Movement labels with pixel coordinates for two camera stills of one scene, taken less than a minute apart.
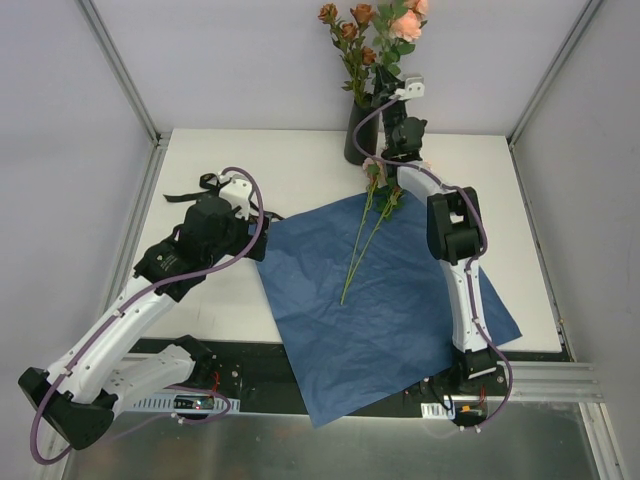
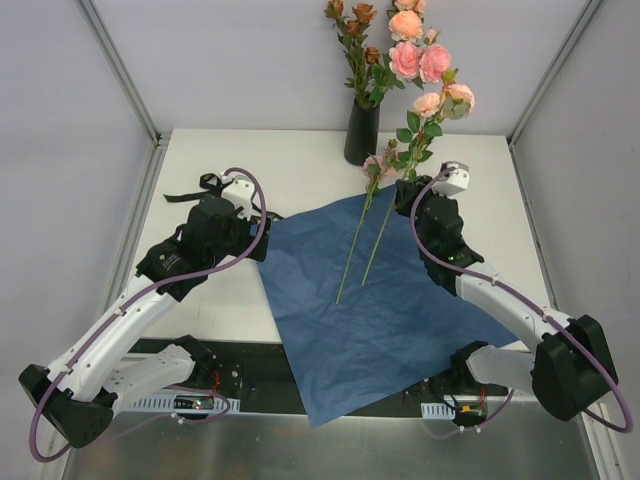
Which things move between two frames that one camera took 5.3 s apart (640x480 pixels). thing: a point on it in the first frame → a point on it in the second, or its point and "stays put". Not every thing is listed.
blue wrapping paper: x=361 y=303 stays put
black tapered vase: x=367 y=135 stays put
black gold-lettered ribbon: x=204 y=188 stays put
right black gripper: x=388 y=85 → x=407 y=191
